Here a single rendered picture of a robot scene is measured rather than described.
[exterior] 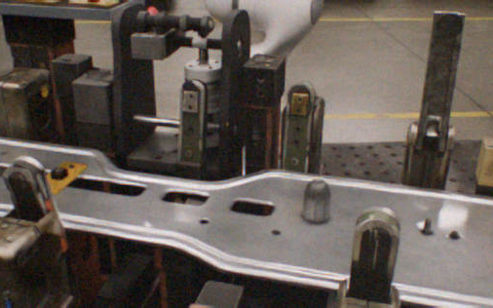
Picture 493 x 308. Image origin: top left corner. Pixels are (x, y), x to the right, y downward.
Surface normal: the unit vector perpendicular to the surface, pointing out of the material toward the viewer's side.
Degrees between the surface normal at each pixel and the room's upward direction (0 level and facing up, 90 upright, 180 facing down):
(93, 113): 90
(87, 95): 90
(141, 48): 90
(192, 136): 78
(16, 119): 90
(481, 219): 0
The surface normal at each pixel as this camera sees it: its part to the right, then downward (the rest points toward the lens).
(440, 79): -0.26, 0.28
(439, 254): 0.00, -0.90
